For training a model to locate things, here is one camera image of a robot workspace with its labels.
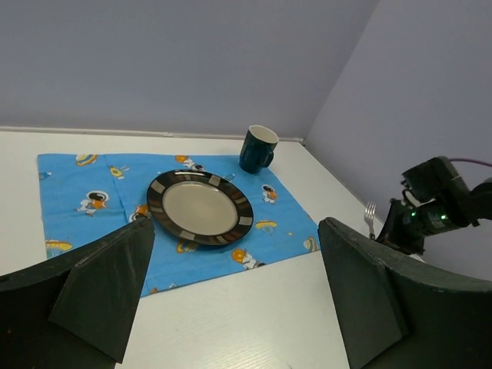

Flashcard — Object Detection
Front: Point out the black rimmed cream plate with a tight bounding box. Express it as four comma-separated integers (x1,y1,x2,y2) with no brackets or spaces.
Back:
146,169,254,247

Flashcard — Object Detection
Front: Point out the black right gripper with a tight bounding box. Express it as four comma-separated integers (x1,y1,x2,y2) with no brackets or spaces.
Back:
318,156,491,368

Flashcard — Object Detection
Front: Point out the blue space print cloth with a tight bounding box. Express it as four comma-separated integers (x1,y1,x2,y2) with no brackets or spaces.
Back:
38,154,319,296

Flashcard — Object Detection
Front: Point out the teal mug cream inside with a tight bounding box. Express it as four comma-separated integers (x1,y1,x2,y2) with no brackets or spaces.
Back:
239,125,280,175

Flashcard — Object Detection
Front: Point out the silver fork black handle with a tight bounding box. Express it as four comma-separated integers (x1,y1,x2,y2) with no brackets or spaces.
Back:
364,202,376,241

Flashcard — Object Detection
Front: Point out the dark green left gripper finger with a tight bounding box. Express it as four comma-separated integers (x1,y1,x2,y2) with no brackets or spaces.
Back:
1,218,155,368

